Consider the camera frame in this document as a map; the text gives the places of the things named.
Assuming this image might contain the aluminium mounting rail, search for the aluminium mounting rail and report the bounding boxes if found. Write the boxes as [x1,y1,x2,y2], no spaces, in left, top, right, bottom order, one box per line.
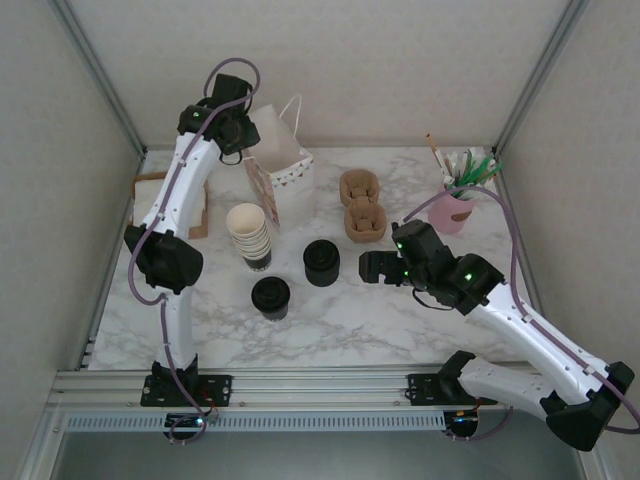
[47,368,594,411]

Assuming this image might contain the right aluminium side rail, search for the right aluminium side rail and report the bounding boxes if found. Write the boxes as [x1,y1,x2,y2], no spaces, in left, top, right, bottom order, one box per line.
[493,149,559,369]

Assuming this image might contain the left aluminium side rail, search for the left aluminium side rail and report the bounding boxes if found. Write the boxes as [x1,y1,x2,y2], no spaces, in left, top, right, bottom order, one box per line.
[79,149,147,371]

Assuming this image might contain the brown cardboard napkin box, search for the brown cardboard napkin box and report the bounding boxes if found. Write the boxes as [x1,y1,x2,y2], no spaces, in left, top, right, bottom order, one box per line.
[130,169,210,242]

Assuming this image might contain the stack of paper cups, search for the stack of paper cups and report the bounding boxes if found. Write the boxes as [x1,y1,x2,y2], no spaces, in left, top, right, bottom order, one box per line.
[225,202,274,274]

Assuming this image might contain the left controller board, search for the left controller board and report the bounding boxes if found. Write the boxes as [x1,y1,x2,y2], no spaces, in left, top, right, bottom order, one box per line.
[164,412,209,430]

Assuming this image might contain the controller board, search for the controller board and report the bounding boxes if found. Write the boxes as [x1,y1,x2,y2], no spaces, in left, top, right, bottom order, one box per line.
[447,409,482,436]
[164,412,209,430]

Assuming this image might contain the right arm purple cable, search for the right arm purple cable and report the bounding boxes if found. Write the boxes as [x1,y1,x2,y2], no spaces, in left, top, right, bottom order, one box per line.
[402,185,640,444]

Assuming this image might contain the pink straw holder cup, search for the pink straw holder cup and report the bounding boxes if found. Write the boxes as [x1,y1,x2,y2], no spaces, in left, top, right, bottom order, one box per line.
[428,192,476,235]

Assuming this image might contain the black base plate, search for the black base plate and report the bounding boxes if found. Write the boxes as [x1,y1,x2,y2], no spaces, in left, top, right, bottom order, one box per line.
[407,372,500,407]
[140,373,234,407]

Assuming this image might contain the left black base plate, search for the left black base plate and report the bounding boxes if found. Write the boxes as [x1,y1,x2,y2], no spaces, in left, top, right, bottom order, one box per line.
[140,373,234,407]

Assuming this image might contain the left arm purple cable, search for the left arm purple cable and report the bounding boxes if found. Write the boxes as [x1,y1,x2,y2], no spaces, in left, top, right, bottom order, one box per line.
[128,56,262,446]

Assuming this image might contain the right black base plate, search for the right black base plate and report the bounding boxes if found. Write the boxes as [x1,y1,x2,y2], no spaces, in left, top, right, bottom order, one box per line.
[407,372,500,407]

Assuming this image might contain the right aluminium frame post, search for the right aluminium frame post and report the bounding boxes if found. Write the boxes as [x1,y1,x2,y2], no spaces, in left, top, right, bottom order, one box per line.
[492,0,591,154]

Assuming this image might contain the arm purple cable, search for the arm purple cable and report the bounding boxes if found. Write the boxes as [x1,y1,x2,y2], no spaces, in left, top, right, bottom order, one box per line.
[402,185,640,444]
[128,56,262,446]

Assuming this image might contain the stack of black lids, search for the stack of black lids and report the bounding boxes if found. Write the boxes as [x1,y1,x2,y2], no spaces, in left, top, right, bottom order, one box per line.
[302,239,341,287]

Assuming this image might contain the aluminium side rail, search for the aluminium side rail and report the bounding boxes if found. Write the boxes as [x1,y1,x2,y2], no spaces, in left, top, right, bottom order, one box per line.
[79,149,147,371]
[493,149,559,369]

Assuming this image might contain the grey slotted cable duct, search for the grey slotted cable duct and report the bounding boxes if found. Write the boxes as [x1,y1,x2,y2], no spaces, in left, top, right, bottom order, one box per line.
[64,412,447,432]

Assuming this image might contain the brown pulp cup carrier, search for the brown pulp cup carrier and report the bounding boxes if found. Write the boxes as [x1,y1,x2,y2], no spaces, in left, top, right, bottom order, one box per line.
[345,198,387,245]
[339,169,380,206]

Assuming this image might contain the left aluminium frame post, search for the left aluminium frame post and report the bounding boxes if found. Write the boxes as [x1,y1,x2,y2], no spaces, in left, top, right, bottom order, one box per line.
[49,0,147,157]

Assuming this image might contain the right controller board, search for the right controller board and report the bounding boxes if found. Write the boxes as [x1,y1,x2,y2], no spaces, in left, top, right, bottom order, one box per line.
[447,409,482,436]

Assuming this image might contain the white paper napkins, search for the white paper napkins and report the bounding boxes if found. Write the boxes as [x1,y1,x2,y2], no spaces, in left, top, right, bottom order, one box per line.
[134,179,207,229]

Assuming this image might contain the white paper gift bag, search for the white paper gift bag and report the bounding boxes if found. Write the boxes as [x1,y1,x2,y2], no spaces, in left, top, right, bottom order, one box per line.
[243,93,315,236]

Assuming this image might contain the brown tipped wrapped stirrer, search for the brown tipped wrapped stirrer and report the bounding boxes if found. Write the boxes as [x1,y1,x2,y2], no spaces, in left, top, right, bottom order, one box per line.
[425,132,451,182]

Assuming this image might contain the aluminium frame post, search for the aluminium frame post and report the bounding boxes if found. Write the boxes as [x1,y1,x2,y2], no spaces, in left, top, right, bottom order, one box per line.
[492,0,591,154]
[49,0,147,157]

